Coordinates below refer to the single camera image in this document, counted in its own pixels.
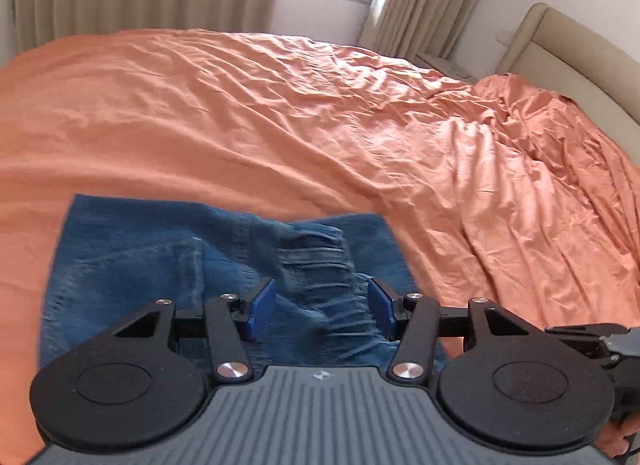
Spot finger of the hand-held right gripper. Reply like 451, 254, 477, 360
544, 324, 632, 362

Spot beige nightstand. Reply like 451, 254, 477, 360
414, 52, 478, 82

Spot person's right hand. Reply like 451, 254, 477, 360
596, 417, 640, 460

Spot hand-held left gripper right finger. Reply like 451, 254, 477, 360
366, 277, 536, 382

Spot beige bed headboard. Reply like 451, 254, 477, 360
494, 2, 640, 127

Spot orange bed sheet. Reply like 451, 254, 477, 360
0, 28, 640, 465

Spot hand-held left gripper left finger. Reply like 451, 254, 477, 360
111, 276, 277, 382

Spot blue denim pants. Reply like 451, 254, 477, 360
40, 194, 448, 381

